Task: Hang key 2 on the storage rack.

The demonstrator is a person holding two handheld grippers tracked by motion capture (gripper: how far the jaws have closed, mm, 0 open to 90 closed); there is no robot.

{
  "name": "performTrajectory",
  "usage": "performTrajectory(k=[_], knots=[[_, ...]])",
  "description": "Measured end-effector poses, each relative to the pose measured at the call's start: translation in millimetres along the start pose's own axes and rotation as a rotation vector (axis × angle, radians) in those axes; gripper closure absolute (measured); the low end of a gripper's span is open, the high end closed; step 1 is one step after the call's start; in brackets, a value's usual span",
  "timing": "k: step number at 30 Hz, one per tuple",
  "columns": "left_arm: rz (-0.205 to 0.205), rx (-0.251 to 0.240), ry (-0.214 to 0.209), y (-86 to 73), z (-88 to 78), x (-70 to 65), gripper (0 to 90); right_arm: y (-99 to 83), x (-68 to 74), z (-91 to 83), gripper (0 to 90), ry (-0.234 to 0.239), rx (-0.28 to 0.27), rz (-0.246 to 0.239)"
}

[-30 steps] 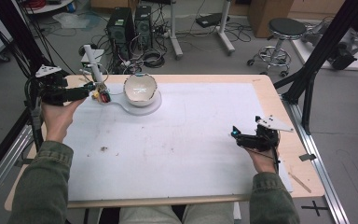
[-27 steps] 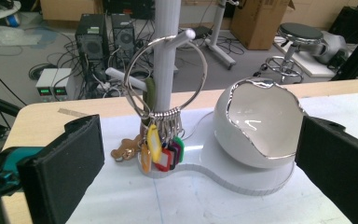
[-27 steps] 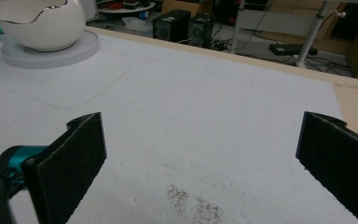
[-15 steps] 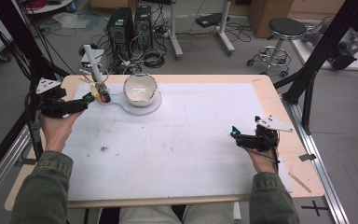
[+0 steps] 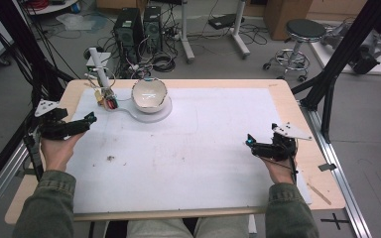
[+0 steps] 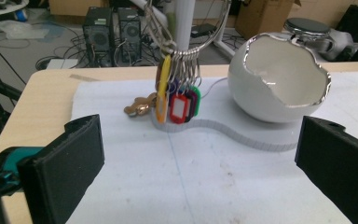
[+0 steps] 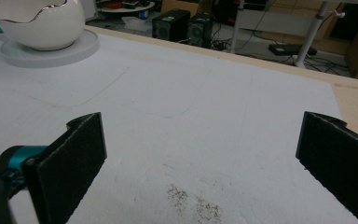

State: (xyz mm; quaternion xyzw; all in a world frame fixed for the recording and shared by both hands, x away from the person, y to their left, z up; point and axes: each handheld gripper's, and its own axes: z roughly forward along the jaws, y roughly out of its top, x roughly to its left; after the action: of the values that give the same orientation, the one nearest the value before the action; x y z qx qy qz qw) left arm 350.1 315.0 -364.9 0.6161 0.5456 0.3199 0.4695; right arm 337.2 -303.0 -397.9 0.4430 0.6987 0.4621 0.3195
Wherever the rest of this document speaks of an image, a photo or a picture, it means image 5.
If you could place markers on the person's legs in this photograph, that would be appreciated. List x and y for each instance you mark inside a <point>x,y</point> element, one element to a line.
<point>185,228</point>

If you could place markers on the round white table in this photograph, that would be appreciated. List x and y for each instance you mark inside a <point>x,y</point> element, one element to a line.
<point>51,7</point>

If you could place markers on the white table mat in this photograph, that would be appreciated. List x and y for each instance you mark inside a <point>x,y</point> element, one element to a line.
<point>195,165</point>

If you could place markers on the flat black box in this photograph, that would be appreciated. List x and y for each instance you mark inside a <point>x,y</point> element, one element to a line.
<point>225,21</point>

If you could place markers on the aluminium rail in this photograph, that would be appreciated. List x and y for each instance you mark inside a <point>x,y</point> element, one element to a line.
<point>344,185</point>
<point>0,191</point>

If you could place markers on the clear plastic sheet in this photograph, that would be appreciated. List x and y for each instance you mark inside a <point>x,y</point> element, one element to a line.
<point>79,22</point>

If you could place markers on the large black computer tower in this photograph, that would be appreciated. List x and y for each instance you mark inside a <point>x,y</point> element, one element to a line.
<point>128,31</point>

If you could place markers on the black metal frame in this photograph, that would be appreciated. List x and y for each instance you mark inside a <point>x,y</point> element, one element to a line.
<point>18,36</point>
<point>345,46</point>

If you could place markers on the white ceramic bowl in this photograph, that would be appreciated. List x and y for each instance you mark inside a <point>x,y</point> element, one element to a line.
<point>149,94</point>

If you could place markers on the white desk leg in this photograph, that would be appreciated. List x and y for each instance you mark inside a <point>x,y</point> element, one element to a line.
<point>239,33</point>
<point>186,36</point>

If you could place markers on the black round stool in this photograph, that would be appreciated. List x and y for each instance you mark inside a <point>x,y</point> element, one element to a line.
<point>302,31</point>

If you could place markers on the person's right hand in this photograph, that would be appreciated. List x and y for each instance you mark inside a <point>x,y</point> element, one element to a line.
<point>279,172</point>

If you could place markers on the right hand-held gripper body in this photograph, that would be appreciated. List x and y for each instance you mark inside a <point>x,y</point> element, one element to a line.
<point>274,148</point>

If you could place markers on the person's left hand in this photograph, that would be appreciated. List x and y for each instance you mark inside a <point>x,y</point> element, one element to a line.
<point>58,153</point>

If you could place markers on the thin wooden stick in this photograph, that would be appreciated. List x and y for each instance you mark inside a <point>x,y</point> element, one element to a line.
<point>319,194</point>

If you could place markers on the black tape piece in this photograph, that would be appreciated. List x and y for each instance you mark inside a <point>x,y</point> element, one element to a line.
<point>327,167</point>

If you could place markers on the small black computer tower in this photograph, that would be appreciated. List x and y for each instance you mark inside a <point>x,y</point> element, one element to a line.
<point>152,28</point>

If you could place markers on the brown cardboard box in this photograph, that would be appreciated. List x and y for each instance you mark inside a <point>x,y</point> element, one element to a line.
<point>286,18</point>

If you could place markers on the white key stand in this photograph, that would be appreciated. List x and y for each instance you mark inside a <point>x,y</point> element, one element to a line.
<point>101,71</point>

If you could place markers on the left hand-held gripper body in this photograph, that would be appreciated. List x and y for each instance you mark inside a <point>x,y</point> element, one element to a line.
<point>59,129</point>

